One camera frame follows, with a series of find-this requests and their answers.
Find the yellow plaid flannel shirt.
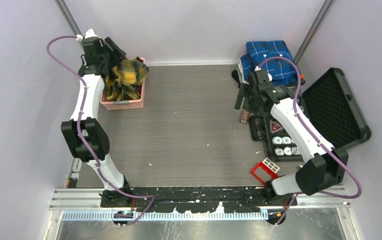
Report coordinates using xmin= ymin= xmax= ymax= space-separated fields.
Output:
xmin=103 ymin=57 xmax=149 ymax=102

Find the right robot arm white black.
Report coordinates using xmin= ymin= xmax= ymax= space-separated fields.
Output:
xmin=235 ymin=69 xmax=349 ymax=205

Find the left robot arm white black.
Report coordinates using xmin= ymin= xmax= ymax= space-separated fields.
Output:
xmin=61 ymin=35 xmax=133 ymax=207

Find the pink plastic laundry basket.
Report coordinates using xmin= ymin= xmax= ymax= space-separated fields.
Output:
xmin=99 ymin=57 xmax=146 ymax=111

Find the white folded garment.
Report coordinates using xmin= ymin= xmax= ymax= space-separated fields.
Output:
xmin=236 ymin=62 xmax=249 ymax=85

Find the brown poker chip roll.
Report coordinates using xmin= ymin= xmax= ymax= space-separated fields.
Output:
xmin=240 ymin=109 xmax=251 ymax=124

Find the red triangle dealer button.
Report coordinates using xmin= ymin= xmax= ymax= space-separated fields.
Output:
xmin=269 ymin=120 xmax=284 ymax=134

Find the blue plaid folded shirt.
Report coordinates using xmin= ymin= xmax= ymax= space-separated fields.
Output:
xmin=239 ymin=40 xmax=298 ymax=86

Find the black foam-lined carrying case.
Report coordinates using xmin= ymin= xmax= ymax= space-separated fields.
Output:
xmin=248 ymin=67 xmax=372 ymax=162

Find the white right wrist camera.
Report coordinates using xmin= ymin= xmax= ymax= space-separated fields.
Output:
xmin=254 ymin=66 xmax=272 ymax=82

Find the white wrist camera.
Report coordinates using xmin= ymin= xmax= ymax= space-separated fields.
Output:
xmin=75 ymin=28 xmax=100 ymax=42
xmin=254 ymin=66 xmax=272 ymax=82

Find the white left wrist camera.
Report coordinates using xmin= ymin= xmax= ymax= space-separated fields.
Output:
xmin=75 ymin=28 xmax=100 ymax=42

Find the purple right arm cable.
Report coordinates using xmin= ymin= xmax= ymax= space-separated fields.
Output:
xmin=255 ymin=56 xmax=363 ymax=227

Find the red plastic frame block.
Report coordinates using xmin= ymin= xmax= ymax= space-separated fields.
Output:
xmin=250 ymin=157 xmax=281 ymax=186

